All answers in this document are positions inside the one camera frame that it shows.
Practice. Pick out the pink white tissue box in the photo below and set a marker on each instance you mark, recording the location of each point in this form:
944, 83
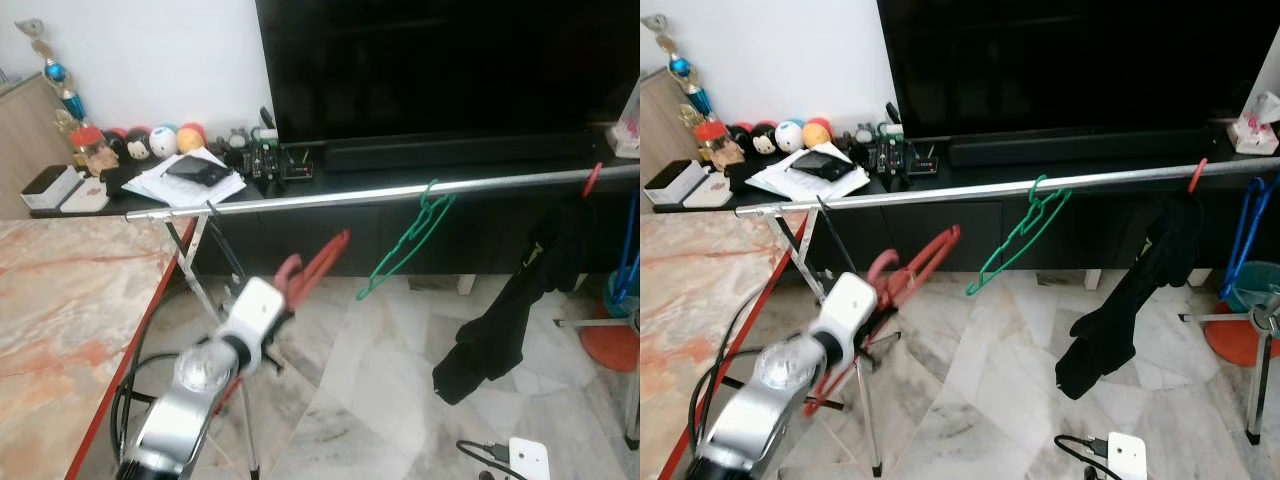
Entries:
1255, 130
628, 130

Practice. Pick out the light wooden cabinet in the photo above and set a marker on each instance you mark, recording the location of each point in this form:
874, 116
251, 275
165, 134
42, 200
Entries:
30, 150
665, 145

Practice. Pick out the white blue plush ball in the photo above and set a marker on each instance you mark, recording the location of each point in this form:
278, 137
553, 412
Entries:
790, 135
164, 140

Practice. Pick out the small grey plush toy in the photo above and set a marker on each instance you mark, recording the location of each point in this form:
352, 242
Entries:
236, 138
864, 135

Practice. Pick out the blue clothes hanger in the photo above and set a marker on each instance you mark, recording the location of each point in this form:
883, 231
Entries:
627, 250
1238, 250

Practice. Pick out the orange red plush ball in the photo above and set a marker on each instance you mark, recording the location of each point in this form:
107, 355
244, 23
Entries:
192, 138
817, 133

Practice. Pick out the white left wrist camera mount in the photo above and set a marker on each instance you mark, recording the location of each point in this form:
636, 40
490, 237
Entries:
848, 315
250, 320

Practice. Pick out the black wallet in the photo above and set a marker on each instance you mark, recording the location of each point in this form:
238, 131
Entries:
198, 170
822, 165

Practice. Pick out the white black box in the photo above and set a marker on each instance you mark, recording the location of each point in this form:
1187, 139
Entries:
672, 180
50, 187

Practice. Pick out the orange bin teal liner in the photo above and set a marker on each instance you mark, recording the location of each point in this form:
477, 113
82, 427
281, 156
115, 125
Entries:
610, 345
1235, 345

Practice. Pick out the red plastic clothes hanger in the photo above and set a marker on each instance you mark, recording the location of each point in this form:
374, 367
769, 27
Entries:
1196, 175
592, 180
882, 262
285, 268

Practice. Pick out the green black electronics board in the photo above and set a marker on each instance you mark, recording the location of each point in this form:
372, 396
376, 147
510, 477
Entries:
280, 160
905, 155

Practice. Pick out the black flat television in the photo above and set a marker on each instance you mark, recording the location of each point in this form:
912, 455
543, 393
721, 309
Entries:
1070, 60
450, 60

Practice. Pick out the glass jar red lid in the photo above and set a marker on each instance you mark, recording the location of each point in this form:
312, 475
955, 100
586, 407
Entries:
715, 143
88, 150

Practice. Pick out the black television console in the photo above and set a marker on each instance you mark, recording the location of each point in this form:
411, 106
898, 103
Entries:
300, 235
920, 230

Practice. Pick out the black shirt yellow logo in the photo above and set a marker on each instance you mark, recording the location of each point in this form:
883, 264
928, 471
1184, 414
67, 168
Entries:
500, 320
1120, 310

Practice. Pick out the gold blue trophy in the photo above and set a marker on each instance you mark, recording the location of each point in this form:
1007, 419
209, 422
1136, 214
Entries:
55, 72
680, 68

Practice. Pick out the silver metal clothes rack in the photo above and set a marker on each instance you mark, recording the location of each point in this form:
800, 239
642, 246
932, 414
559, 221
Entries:
950, 192
330, 197

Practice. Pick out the black mouse plush ball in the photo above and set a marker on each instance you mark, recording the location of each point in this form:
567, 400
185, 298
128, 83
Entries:
117, 145
140, 143
766, 138
743, 140

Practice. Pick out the black clothes hanger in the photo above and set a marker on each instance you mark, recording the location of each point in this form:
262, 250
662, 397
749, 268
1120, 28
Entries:
225, 240
836, 235

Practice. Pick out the green clothes hanger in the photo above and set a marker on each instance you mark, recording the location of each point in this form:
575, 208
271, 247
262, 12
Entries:
428, 203
1040, 200

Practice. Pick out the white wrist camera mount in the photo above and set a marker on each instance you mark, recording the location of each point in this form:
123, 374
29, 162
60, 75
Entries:
848, 315
528, 460
250, 320
1127, 455

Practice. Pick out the white paper stack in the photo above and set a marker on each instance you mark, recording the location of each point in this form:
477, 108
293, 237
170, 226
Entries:
200, 192
800, 186

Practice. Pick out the pink marble folding table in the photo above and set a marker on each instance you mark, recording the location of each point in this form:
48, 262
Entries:
700, 290
70, 300

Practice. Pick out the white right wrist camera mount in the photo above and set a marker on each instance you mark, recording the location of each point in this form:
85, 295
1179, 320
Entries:
1127, 455
528, 460

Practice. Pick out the white printed card holder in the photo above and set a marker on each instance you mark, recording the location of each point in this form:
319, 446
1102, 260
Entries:
708, 190
88, 195

